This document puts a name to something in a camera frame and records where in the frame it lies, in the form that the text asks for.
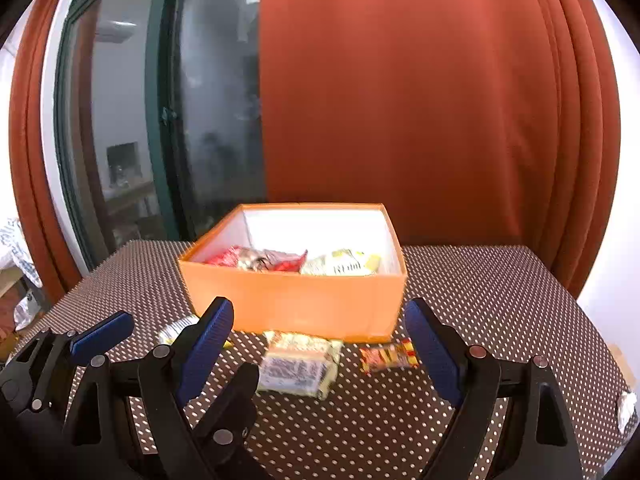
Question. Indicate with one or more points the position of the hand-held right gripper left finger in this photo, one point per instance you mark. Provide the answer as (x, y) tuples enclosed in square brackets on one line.
[(205, 345)]

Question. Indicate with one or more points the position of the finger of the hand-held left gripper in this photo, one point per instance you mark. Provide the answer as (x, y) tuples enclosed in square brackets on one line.
[(225, 425), (102, 335)]

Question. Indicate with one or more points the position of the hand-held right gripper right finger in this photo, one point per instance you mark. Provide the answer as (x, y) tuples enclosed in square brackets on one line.
[(432, 355)]

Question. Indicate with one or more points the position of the orange cardboard box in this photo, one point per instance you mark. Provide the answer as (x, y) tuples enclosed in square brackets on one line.
[(290, 305)]

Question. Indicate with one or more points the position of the red label clear snack packet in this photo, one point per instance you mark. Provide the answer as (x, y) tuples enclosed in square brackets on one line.
[(280, 262)]

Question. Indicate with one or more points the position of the cream printed snack packet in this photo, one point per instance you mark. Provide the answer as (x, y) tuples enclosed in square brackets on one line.
[(340, 264)]

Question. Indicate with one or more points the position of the silver yellow snack packet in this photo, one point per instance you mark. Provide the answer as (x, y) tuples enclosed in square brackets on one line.
[(175, 330)]

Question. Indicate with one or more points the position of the small red yellow snack packet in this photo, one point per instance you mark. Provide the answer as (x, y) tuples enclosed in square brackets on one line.
[(385, 357)]

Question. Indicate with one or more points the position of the clear plastic bag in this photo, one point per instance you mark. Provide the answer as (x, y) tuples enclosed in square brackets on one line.
[(27, 310)]

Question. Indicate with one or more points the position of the brown polka dot tablecloth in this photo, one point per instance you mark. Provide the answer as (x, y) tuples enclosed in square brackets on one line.
[(500, 300)]

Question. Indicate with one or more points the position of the pale yellow snack packet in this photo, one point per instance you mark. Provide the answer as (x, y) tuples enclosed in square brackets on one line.
[(300, 365)]

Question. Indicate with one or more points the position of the white patterned cloth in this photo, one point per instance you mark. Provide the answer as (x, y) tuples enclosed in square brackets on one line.
[(15, 250)]

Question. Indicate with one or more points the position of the narrow rust orange curtain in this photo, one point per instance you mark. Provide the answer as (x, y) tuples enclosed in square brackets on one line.
[(30, 160)]

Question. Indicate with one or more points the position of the white crumpled paper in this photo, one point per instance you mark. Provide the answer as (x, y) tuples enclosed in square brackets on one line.
[(627, 412)]

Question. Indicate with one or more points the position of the green window latch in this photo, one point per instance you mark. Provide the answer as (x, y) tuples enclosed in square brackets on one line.
[(167, 114)]

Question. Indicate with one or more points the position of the wide rust orange curtain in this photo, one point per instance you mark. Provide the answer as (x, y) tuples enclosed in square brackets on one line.
[(425, 110)]

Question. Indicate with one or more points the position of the dark green window frame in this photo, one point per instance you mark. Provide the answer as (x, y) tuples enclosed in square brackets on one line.
[(160, 160)]

